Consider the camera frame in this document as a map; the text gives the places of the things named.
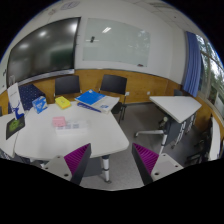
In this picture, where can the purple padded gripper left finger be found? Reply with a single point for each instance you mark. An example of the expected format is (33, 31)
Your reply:
(72, 166)

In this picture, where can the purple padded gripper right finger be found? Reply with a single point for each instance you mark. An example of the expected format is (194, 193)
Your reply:
(153, 166)

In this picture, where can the white main table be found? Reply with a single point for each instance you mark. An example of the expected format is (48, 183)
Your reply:
(38, 140)

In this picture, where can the pink box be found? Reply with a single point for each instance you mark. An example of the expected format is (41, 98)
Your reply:
(59, 121)

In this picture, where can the white table at right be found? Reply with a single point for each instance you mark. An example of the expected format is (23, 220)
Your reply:
(180, 111)

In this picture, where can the blue book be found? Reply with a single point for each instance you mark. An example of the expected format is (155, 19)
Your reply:
(90, 97)

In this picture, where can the blue and white box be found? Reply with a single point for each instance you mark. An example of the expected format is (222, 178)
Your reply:
(39, 104)

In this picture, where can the black pad with green print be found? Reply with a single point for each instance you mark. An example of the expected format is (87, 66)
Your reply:
(14, 126)

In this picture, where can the black chair left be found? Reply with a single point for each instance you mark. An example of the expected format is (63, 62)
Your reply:
(67, 85)

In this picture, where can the black chair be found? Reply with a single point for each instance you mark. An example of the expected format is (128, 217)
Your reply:
(115, 84)
(67, 85)

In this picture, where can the black chair right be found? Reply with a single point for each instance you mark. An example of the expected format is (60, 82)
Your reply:
(115, 84)

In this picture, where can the dark blue patterned chair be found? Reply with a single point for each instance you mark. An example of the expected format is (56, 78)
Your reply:
(28, 93)

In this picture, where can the white bag with blue deer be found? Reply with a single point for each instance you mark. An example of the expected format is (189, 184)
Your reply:
(15, 101)

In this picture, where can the blue curtain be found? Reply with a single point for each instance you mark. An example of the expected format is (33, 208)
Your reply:
(194, 62)

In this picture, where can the window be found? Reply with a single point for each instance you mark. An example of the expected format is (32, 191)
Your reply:
(211, 84)

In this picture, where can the large black wall display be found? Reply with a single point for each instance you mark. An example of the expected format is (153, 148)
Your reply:
(46, 52)

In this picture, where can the glass whiteboard on wall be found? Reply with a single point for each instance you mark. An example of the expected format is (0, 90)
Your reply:
(113, 41)

